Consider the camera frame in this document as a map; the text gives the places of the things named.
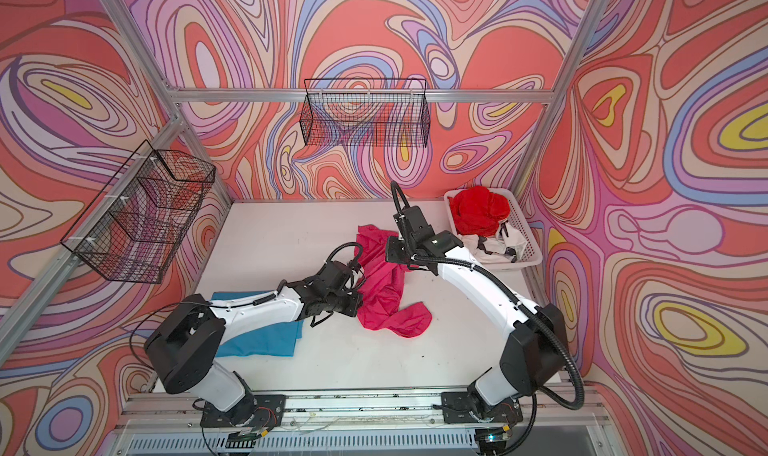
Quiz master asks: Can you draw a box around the magenta t shirt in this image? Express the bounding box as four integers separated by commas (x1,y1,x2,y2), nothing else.
356,225,432,338

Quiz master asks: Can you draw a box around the folded teal t shirt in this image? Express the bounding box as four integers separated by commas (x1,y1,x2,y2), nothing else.
211,288,303,358

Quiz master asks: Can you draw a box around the white plastic laundry basket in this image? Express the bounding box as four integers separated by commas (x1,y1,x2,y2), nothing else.
443,188,543,271

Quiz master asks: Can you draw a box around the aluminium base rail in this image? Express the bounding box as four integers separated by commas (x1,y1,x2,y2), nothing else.
104,387,625,455

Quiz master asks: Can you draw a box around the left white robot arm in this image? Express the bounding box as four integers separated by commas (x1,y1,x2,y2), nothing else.
144,242,365,428

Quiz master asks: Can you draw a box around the aluminium frame profile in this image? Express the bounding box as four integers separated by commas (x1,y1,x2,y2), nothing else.
0,0,625,367

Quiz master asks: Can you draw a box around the black wire basket left wall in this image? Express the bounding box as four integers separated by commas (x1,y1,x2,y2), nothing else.
60,141,216,284

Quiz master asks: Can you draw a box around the red t shirt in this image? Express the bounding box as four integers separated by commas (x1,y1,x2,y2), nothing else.
448,186,511,237

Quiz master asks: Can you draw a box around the white black garment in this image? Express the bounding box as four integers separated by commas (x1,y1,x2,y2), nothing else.
460,223,528,264

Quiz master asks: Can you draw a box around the black wire basket wall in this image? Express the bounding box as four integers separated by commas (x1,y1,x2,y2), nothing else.
299,77,431,148
60,141,216,284

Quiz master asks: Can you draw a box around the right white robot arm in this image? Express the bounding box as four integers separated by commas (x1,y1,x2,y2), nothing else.
386,181,586,421

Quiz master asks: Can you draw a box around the black wire basket back wall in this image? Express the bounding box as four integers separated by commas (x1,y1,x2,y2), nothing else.
299,77,431,148

